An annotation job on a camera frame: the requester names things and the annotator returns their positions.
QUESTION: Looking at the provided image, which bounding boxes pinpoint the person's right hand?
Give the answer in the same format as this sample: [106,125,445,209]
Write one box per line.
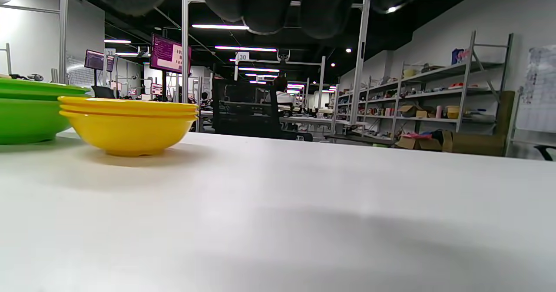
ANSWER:
[87,0,428,39]

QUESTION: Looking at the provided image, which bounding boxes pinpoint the yellow bowl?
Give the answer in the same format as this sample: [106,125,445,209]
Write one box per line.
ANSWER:
[58,96,199,108]
[59,104,198,119]
[60,110,198,157]

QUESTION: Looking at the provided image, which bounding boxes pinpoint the grey metal shelf rack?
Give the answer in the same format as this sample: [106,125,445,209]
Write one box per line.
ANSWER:
[332,31,515,145]

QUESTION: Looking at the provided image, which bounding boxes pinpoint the small cardboard box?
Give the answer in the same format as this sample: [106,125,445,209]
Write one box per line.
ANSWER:
[397,105,428,119]

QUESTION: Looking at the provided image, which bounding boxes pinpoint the white wall poster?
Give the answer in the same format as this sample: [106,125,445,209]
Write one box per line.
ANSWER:
[516,44,556,134]

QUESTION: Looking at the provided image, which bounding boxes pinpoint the ceiling light strips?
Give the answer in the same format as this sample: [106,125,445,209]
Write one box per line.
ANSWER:
[104,0,304,95]

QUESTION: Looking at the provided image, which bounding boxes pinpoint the brown cardboard panel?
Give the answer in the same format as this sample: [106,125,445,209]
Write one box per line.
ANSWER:
[452,91,516,157]

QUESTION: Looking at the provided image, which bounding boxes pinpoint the black office chair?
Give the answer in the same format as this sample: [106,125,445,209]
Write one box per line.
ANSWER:
[212,78,313,142]

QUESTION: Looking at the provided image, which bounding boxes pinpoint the aluminium frame post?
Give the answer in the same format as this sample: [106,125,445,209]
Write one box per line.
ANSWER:
[181,0,190,103]
[51,0,69,84]
[350,0,371,125]

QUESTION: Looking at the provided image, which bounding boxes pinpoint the small purple screen monitor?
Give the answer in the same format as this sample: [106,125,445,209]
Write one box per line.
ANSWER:
[84,50,115,72]

